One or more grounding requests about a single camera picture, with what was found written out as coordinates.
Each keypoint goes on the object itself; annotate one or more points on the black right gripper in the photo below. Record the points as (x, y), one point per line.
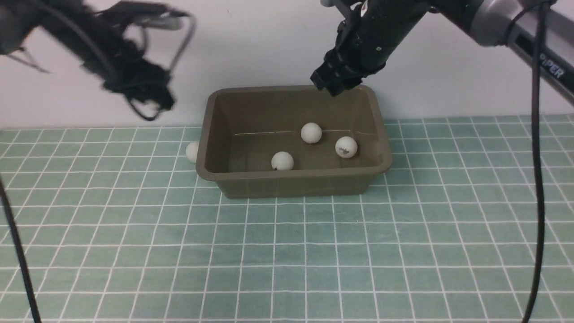
(354, 57)

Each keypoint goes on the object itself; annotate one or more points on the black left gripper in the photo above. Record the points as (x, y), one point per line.
(131, 75)

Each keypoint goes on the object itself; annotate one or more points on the plain white ball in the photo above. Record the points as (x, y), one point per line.
(311, 133)
(282, 161)

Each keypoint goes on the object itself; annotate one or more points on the white ball with black print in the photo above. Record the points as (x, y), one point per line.
(346, 147)

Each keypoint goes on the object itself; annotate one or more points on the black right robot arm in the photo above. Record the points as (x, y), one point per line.
(372, 29)

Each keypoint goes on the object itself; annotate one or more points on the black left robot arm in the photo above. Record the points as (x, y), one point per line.
(95, 41)

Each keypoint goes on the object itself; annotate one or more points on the olive green plastic bin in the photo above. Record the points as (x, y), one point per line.
(244, 127)

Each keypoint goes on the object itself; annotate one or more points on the green checkered tablecloth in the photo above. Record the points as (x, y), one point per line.
(118, 228)

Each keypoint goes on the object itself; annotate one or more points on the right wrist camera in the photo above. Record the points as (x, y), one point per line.
(345, 7)

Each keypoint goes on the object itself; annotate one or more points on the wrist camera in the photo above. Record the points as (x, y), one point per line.
(345, 7)
(143, 15)

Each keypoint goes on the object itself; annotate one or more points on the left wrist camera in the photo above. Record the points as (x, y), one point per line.
(143, 15)

